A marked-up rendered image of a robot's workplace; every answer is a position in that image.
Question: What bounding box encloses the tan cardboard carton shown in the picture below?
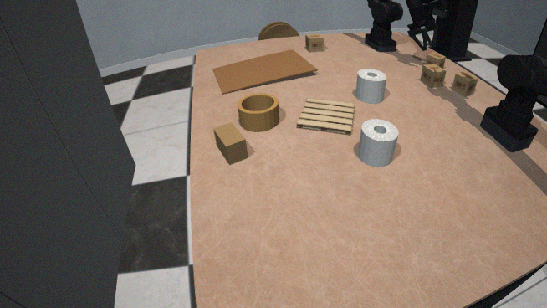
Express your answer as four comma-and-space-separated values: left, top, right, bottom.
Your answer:
452, 71, 478, 97
305, 34, 324, 53
425, 52, 446, 68

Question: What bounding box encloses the small square wooden pallet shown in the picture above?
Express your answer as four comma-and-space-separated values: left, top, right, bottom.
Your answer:
297, 98, 355, 136

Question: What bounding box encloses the brown open cylinder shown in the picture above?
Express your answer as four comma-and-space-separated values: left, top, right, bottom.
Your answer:
238, 93, 279, 132

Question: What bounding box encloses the brown cardboard carton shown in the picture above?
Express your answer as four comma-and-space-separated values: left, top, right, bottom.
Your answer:
421, 64, 447, 88

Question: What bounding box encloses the tan rectangular block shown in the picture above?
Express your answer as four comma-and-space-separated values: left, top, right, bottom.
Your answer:
213, 122, 248, 165

